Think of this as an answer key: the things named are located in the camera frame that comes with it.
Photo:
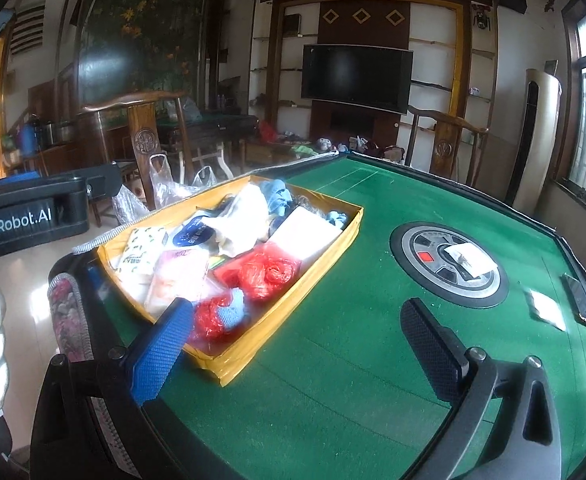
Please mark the clear bag of white cotton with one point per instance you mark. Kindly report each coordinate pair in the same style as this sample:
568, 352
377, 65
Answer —
240, 220

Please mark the dark blue cloth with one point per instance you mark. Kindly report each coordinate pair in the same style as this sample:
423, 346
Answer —
335, 218

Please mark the flower wall painting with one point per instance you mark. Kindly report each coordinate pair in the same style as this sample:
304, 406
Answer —
143, 35

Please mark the black smartphone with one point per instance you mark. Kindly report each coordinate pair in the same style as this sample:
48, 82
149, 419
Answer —
580, 300

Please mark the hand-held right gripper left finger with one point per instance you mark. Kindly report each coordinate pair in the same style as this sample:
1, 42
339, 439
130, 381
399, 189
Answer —
163, 345

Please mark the white paper card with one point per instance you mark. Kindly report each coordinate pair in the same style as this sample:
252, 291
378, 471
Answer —
465, 258

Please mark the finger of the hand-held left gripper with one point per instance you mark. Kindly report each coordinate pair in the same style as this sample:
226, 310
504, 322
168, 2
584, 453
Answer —
105, 182

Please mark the dark side table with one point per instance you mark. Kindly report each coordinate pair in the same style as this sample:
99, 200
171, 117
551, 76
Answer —
208, 127

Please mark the white wet wipes pack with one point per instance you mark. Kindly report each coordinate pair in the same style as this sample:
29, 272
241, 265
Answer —
195, 235

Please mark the leaf print tissue pack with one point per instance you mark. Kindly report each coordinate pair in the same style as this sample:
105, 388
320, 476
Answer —
140, 255

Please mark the yellow storage box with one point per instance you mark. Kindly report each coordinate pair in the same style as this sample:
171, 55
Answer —
243, 360

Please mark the pink rose tissue pack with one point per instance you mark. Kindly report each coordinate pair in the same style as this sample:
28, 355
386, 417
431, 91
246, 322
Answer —
178, 280

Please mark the small white plastic packet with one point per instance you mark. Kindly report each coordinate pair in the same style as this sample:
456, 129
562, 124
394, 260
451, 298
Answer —
548, 310

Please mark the small red bag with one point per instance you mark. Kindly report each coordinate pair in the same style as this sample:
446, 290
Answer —
267, 131

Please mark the black television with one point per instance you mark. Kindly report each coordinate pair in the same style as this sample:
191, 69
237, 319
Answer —
355, 77

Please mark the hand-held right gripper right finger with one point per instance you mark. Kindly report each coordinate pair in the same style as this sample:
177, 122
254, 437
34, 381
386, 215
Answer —
430, 345

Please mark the clear plastic bag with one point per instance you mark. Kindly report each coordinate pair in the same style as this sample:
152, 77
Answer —
165, 177
205, 176

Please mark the light blue microfiber cloth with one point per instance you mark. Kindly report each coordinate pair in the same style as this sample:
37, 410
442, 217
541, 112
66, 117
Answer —
277, 197

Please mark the round table control hub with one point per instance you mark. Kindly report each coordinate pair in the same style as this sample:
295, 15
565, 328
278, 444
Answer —
423, 280

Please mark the red plastic bag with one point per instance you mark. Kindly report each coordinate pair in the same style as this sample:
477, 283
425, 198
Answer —
260, 272

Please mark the standing air conditioner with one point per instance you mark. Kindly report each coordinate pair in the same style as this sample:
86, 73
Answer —
535, 130

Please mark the white foam sheet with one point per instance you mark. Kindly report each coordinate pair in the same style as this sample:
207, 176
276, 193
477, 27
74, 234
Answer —
305, 232

